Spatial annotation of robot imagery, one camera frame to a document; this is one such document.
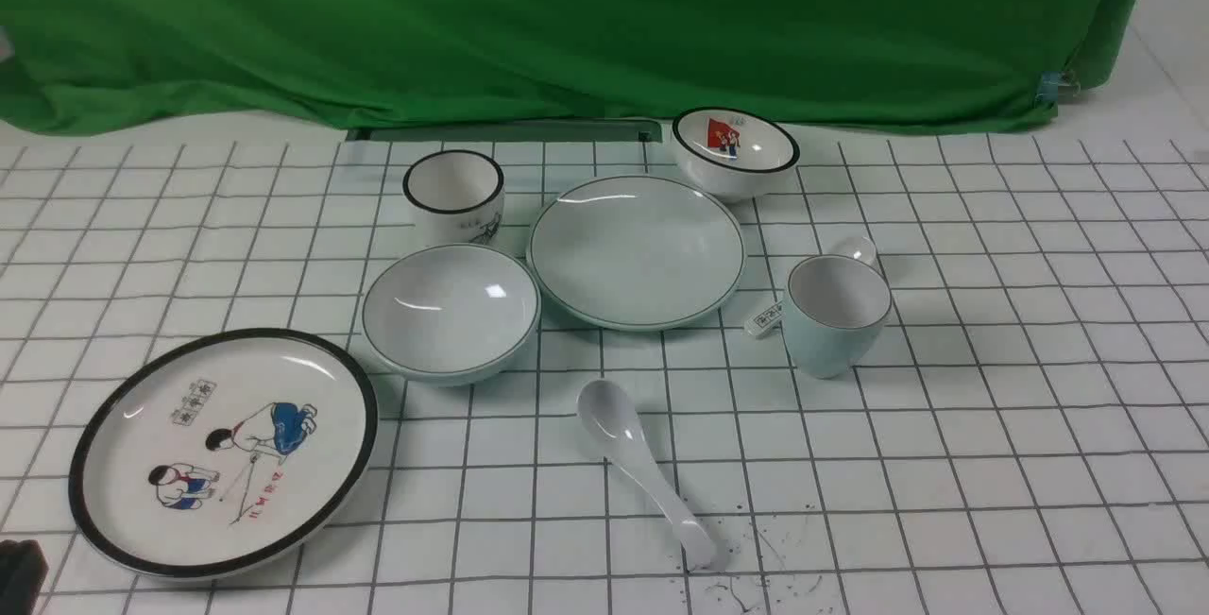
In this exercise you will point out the green backdrop cloth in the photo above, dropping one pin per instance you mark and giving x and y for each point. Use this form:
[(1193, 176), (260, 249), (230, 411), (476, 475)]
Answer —
[(932, 66)]

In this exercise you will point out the plain white ceramic spoon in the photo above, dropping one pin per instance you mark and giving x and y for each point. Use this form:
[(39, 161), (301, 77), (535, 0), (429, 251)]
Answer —
[(611, 421)]

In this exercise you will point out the pale blue shallow bowl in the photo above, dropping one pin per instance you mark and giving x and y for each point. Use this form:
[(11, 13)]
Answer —
[(452, 315)]

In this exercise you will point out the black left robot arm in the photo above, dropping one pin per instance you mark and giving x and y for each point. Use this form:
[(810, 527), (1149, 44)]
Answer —
[(23, 569)]

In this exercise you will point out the grey metal rail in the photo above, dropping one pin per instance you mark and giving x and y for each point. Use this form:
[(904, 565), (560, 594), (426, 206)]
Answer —
[(560, 130)]

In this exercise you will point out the black-rimmed white cup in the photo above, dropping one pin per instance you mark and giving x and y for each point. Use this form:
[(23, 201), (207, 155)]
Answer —
[(455, 197)]

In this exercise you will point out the pale blue large plate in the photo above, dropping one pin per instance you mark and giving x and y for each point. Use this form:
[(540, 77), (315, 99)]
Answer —
[(637, 253)]

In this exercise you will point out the white spoon with characters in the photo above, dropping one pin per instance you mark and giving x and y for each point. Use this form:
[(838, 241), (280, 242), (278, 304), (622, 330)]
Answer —
[(856, 247)]

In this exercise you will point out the black-rimmed illustrated plate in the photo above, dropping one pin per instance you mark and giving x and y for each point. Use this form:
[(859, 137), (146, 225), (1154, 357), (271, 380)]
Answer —
[(223, 454)]

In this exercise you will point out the pale blue mug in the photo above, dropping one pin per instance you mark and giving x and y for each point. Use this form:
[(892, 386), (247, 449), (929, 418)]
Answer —
[(833, 309)]

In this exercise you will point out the blue binder clip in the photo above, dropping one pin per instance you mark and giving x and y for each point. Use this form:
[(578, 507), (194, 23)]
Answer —
[(1058, 86)]

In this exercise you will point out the black-rimmed illustrated bowl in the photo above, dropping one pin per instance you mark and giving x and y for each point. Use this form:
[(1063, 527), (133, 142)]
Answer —
[(732, 155)]

